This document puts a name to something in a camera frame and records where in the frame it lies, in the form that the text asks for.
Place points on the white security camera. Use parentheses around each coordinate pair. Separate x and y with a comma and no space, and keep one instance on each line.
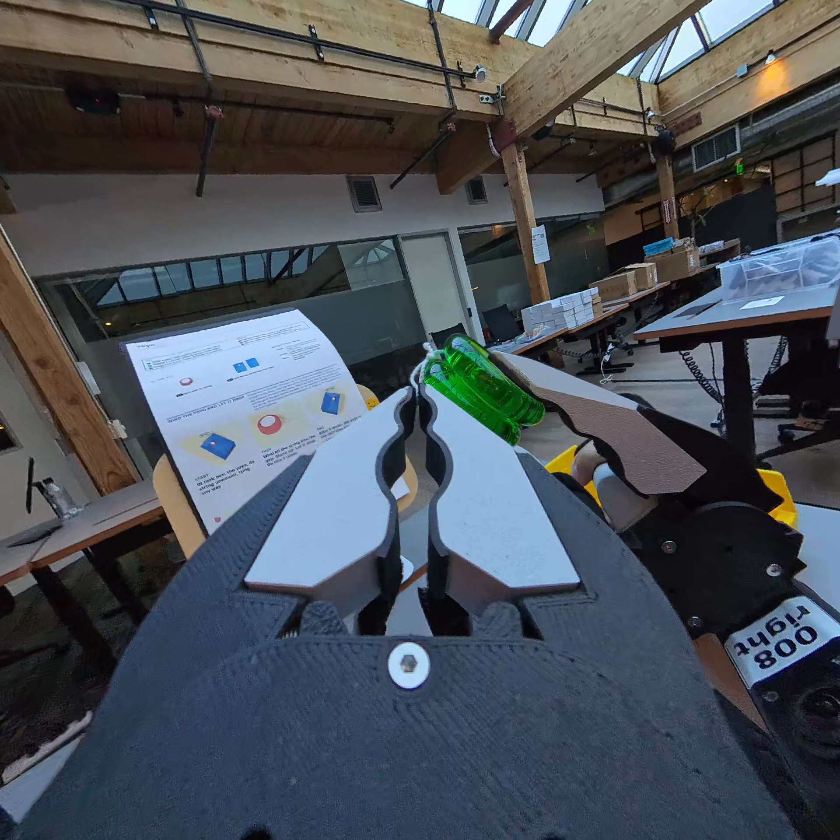
(480,73)

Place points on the stack of white boxes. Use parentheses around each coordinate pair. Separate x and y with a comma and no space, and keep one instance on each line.
(558,313)

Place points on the wooden support post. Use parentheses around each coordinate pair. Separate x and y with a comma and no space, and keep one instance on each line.
(525,216)
(667,197)
(59,380)

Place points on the black office chair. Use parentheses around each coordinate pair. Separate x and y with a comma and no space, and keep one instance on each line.
(502,323)
(449,336)

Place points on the white paper notice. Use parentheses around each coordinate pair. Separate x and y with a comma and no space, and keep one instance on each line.
(540,244)

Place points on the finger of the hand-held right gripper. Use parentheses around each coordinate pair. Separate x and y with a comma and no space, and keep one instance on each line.
(630,446)

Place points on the printed instruction sheet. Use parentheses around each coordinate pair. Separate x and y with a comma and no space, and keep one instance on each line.
(262,367)

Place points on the yellow plastic bin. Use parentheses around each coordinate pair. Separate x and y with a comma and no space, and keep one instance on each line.
(778,499)

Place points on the grey office desk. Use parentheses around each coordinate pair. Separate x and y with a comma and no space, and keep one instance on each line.
(722,315)
(98,518)

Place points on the long grey desk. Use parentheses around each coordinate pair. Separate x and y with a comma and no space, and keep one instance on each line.
(590,325)

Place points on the cardboard box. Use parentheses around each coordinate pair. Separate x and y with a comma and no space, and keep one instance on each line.
(673,264)
(613,287)
(643,275)

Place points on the green translucent yoyo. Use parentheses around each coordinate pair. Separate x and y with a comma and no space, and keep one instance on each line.
(485,387)

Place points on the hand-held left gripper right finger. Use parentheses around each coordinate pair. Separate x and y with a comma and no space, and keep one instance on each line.
(499,525)

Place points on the grey door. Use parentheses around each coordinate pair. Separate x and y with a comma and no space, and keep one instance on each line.
(433,282)

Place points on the clear plastic storage bin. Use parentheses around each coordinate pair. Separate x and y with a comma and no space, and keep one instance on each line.
(781,269)

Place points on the black hanging speaker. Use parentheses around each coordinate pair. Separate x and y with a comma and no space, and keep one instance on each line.
(666,141)

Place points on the white paper label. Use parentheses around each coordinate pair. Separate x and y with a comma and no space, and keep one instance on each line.
(762,302)

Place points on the wooden clipboard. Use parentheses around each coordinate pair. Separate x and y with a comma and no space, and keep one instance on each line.
(172,505)

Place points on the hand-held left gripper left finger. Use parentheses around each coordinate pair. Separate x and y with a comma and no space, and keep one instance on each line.
(328,525)

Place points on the wall vent grille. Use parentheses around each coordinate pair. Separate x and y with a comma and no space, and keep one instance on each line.
(364,193)
(477,190)

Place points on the person's right hand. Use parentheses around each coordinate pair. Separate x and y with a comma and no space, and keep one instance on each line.
(585,463)

